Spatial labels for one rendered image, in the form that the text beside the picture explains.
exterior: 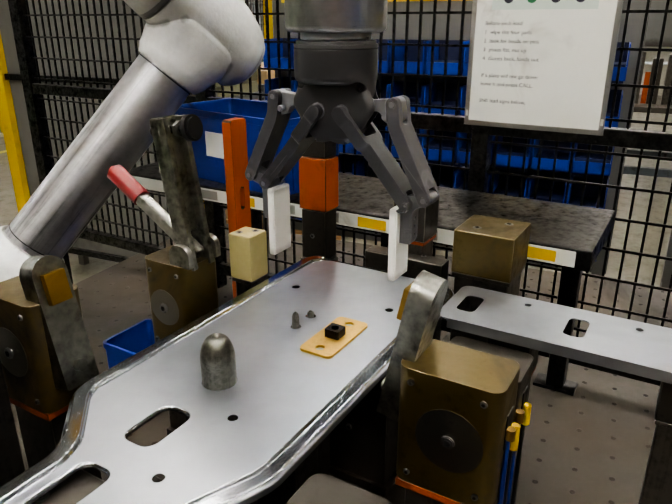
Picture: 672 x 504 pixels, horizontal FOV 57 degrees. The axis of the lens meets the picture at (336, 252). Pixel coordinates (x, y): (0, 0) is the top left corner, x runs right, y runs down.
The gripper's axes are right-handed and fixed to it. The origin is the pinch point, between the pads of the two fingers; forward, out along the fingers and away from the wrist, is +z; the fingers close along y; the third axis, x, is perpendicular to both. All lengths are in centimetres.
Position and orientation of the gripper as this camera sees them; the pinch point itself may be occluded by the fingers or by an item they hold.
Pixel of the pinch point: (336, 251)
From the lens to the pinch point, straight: 61.4
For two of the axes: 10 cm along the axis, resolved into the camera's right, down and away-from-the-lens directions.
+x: -5.1, 3.0, -8.1
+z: 0.0, 9.4, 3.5
